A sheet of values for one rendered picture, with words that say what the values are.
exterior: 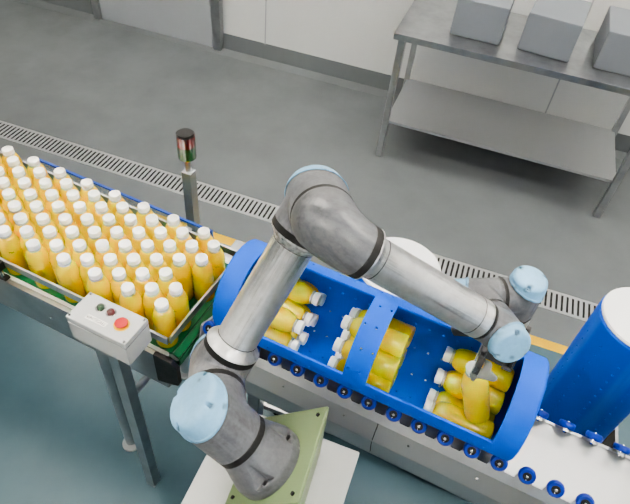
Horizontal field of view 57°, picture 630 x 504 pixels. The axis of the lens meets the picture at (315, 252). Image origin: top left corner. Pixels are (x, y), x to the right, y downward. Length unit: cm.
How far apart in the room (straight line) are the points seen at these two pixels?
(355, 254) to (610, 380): 137
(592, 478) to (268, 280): 112
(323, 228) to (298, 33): 408
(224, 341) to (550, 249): 292
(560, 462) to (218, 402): 106
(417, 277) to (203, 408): 44
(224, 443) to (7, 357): 212
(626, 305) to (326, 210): 139
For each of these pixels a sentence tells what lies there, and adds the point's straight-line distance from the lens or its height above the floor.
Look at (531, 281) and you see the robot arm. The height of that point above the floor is 158.
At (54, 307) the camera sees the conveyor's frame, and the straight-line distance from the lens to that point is 203.
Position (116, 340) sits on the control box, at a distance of 163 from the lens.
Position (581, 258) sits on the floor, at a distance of 386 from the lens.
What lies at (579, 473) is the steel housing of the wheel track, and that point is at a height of 93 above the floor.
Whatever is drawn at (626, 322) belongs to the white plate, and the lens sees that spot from 207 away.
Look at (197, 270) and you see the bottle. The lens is 183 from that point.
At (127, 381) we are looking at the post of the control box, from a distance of 192.
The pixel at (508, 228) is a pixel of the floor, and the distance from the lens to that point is 384.
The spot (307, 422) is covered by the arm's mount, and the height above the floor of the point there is 133.
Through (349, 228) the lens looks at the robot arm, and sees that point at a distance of 91.
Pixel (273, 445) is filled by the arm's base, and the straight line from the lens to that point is 114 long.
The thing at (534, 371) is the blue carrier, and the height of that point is 123.
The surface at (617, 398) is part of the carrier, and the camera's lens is 220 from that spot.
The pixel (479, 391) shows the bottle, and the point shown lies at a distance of 150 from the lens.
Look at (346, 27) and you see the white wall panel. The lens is 477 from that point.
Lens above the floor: 240
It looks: 46 degrees down
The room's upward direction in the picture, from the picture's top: 7 degrees clockwise
